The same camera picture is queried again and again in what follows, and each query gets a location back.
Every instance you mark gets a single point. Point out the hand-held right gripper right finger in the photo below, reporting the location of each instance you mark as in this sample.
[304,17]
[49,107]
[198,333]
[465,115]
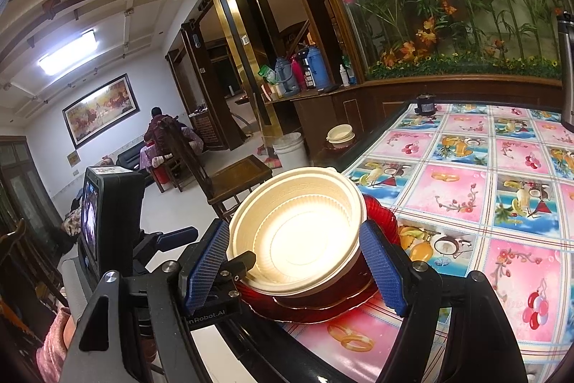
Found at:
[383,271]

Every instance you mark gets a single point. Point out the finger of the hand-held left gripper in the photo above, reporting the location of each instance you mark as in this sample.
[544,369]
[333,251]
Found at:
[242,264]
[177,238]

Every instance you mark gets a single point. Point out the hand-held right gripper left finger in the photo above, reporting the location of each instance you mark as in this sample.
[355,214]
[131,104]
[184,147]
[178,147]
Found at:
[206,271]

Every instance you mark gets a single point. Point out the beige plastic bowl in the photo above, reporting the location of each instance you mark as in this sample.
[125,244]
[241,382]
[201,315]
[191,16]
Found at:
[296,239]

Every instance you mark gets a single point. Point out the person's left forearm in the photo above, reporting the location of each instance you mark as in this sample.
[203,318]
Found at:
[51,351]

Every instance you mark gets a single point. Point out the black sofa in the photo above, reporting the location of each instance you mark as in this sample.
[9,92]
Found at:
[130,156]

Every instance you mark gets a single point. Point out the black framed dining table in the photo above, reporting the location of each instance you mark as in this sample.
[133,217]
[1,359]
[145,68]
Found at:
[251,342]

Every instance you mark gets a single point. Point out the wooden chair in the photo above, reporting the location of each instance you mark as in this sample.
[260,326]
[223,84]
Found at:
[237,176]

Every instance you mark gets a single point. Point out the white plastic bucket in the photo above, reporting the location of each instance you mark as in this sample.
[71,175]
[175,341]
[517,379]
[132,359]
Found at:
[291,152]

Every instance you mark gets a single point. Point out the wooden side stool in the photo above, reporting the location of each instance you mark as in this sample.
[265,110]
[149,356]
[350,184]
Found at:
[334,154]

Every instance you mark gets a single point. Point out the small beige bowl stack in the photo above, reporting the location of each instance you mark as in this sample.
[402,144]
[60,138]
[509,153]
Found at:
[341,135]

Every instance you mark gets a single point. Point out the ceiling light panel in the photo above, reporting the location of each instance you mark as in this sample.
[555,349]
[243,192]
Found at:
[67,51]

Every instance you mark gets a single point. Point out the small black jar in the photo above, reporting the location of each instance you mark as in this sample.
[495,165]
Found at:
[426,105]

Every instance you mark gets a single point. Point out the wooden sideboard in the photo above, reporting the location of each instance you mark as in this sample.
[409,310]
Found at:
[358,100]

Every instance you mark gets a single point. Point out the green packet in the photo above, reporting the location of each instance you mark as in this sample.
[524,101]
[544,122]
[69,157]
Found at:
[267,74]

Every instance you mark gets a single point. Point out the gold trimmed pillar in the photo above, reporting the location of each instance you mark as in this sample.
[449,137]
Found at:
[224,51]

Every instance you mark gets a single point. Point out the light blue water jug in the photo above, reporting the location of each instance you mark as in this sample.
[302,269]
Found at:
[287,75]

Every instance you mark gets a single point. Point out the pink thermos flask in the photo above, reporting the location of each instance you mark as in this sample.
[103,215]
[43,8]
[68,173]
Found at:
[298,73]

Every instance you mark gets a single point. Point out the white spray bottle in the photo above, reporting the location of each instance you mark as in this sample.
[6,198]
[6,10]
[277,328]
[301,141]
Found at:
[344,75]

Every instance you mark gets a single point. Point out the teal bottle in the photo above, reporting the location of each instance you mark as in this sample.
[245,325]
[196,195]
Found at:
[351,71]

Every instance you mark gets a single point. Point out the steel thermos jug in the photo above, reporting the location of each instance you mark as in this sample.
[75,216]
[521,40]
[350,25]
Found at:
[566,69]

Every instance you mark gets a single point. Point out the framed wall painting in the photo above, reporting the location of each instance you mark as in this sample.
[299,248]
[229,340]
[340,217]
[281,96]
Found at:
[101,109]

